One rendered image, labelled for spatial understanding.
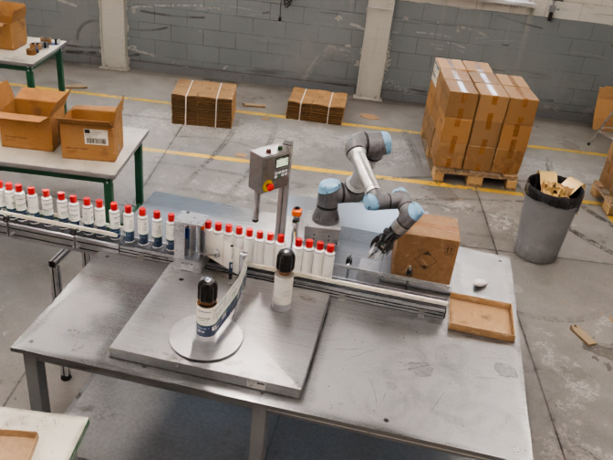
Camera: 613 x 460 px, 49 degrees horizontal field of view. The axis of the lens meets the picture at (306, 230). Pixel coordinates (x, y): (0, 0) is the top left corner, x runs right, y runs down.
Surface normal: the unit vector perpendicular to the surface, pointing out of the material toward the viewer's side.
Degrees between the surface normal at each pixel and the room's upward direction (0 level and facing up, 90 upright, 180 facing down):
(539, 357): 0
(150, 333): 0
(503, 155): 88
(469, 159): 90
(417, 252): 90
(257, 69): 90
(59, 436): 0
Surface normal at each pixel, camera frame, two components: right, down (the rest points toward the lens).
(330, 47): -0.07, 0.50
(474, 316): 0.10, -0.86
